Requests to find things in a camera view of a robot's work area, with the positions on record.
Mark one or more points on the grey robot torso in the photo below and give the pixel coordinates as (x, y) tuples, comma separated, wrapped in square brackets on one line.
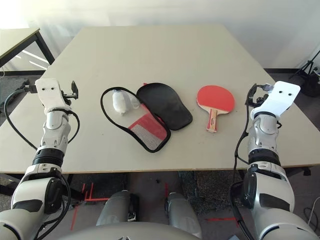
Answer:
[(125, 232)]

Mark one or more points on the dark carpet piece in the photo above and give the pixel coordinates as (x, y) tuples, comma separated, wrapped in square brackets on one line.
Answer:
[(212, 190)]

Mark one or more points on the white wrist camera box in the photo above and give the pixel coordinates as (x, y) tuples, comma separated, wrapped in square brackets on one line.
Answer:
[(277, 100), (50, 97)]

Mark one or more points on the red black paddle case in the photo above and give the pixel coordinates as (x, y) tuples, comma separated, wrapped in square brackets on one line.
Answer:
[(165, 105)]

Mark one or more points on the red ping-pong paddle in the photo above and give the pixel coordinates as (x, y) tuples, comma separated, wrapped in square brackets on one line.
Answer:
[(215, 97)]

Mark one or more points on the silver right robot leg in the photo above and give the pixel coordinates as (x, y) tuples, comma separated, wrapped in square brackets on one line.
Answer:
[(182, 212)]

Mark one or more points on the black main table frame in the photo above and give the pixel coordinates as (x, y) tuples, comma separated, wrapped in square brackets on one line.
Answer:
[(10, 183)]

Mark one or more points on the silver left robot leg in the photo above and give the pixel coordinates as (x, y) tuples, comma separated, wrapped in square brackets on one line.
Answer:
[(112, 207)]

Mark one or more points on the white plastic bag of balls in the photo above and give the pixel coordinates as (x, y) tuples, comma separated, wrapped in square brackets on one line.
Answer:
[(119, 102)]

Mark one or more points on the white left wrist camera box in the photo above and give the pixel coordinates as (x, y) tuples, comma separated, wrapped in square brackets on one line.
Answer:
[(50, 97)]

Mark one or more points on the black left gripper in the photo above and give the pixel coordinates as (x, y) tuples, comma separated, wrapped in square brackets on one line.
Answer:
[(68, 96)]

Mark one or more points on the black round bag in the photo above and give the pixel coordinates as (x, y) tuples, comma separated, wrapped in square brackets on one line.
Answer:
[(311, 85)]

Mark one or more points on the silver robot leg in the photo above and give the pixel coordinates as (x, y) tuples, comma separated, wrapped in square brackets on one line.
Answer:
[(182, 212), (112, 207)]

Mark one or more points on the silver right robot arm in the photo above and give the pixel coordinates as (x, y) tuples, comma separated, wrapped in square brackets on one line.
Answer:
[(265, 135)]

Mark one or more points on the black tripod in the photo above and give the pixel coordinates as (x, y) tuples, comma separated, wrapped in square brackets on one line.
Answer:
[(308, 66)]

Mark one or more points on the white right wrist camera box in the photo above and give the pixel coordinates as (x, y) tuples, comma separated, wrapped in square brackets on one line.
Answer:
[(277, 100)]

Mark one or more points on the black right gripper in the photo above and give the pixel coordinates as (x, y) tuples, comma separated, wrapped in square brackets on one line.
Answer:
[(258, 99)]

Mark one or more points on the dark foam floor mat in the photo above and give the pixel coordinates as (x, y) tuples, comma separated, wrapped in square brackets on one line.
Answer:
[(12, 85)]

